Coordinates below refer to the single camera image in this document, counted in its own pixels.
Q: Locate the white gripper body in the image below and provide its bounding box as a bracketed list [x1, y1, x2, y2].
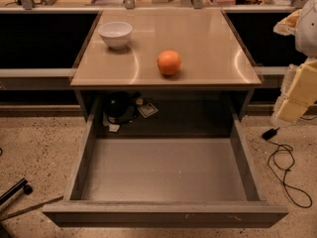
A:
[295, 0, 317, 57]

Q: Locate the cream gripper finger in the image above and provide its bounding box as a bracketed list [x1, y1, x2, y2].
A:
[273, 9, 301, 36]
[275, 60, 317, 123]

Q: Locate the orange fruit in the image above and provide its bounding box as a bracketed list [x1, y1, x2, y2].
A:
[157, 50, 181, 76]

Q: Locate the cabinet with steel top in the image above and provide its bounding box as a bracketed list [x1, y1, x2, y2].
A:
[71, 8, 262, 121]

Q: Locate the black device behind drawer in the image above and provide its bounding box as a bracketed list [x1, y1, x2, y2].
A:
[103, 91, 141, 125]

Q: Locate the open grey top drawer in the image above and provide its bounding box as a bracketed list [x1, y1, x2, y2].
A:
[43, 97, 288, 228]

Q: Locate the white label card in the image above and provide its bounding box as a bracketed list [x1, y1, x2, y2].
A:
[138, 103, 159, 118]

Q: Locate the white ceramic bowl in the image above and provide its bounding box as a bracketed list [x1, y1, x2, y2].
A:
[98, 22, 133, 50]

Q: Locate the black metal leg with wheel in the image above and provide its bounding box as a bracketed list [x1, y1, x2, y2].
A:
[0, 178, 33, 205]

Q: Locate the thin grey rod on floor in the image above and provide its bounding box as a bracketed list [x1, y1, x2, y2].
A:
[0, 196, 63, 222]

